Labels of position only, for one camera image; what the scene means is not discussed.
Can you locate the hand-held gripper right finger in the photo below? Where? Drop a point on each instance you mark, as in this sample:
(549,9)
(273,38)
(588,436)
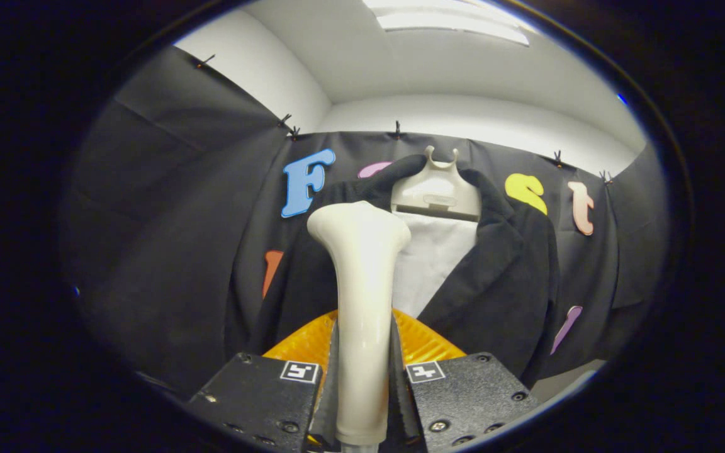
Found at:
(469,396)

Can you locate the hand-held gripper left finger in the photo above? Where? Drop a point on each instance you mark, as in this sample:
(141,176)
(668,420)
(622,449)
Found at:
(255,396)

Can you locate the black blazer jacket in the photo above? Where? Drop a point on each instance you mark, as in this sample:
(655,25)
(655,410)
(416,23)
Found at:
(501,296)

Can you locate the white shirt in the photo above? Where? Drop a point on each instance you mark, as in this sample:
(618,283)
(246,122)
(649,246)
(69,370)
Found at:
(432,264)

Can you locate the white garment steamer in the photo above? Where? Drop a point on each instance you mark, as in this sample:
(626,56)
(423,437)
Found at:
(362,302)

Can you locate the grey cabinet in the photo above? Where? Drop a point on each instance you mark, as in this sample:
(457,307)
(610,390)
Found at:
(564,380)

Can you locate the black backdrop cloth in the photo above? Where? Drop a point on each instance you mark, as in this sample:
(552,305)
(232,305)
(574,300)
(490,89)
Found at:
(161,220)

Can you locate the white plastic hanger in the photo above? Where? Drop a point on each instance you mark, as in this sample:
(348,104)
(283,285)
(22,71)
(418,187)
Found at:
(435,189)

